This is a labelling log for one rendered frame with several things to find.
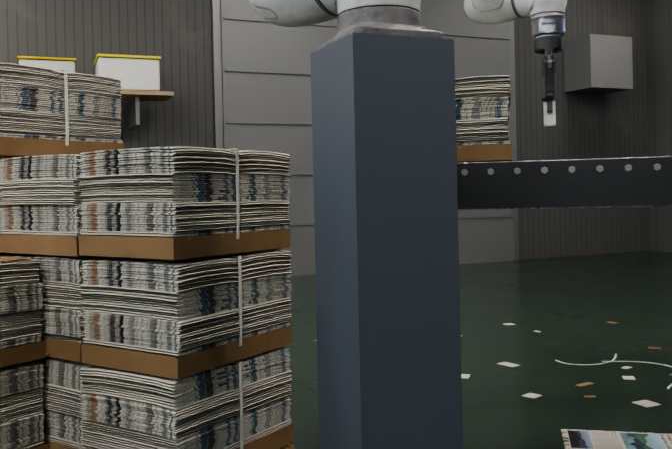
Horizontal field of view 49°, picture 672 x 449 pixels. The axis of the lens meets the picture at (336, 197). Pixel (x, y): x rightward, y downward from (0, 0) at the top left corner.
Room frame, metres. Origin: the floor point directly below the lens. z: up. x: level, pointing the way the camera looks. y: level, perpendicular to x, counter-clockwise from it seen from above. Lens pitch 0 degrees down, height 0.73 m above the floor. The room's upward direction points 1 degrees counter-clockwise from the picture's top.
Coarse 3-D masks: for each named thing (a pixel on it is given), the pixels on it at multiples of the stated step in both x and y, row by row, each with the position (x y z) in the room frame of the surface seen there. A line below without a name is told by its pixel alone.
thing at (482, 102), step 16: (464, 80) 1.99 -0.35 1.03; (480, 80) 1.99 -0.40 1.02; (496, 80) 1.97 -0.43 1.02; (464, 96) 2.00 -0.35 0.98; (480, 96) 1.99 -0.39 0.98; (496, 96) 1.98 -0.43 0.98; (464, 112) 1.99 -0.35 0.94; (480, 112) 1.98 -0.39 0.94; (496, 112) 1.97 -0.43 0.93; (464, 128) 1.99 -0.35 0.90; (480, 128) 1.98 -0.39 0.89; (496, 128) 1.97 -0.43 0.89; (464, 144) 1.99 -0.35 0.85; (480, 144) 1.98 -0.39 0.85; (496, 160) 1.97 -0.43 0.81
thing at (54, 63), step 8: (24, 56) 5.31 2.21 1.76; (32, 56) 5.33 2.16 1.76; (24, 64) 5.32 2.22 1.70; (32, 64) 5.34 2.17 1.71; (40, 64) 5.36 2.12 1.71; (48, 64) 5.38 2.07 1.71; (56, 64) 5.40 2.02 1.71; (64, 64) 5.42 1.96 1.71; (72, 64) 5.44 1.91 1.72; (72, 72) 5.44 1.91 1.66
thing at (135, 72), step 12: (96, 60) 5.65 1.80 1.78; (108, 60) 5.52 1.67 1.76; (120, 60) 5.55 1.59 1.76; (132, 60) 5.58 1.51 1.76; (144, 60) 5.62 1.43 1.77; (156, 60) 5.65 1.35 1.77; (96, 72) 5.72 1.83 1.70; (108, 72) 5.52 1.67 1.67; (120, 72) 5.55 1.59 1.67; (132, 72) 5.58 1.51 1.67; (144, 72) 5.62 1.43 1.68; (156, 72) 5.65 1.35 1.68; (132, 84) 5.58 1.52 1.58; (144, 84) 5.61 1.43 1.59; (156, 84) 5.65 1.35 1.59
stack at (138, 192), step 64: (0, 192) 1.74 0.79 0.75; (64, 192) 1.61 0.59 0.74; (128, 192) 1.51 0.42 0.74; (192, 192) 1.48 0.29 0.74; (256, 192) 1.65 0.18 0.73; (64, 256) 1.64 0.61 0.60; (256, 256) 1.64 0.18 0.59; (64, 320) 1.62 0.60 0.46; (128, 320) 1.51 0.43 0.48; (192, 320) 1.46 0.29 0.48; (256, 320) 1.64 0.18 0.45; (64, 384) 1.63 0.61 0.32; (128, 384) 1.50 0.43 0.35; (192, 384) 1.47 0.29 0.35; (256, 384) 1.64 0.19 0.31; (128, 448) 1.51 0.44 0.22; (192, 448) 1.47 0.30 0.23
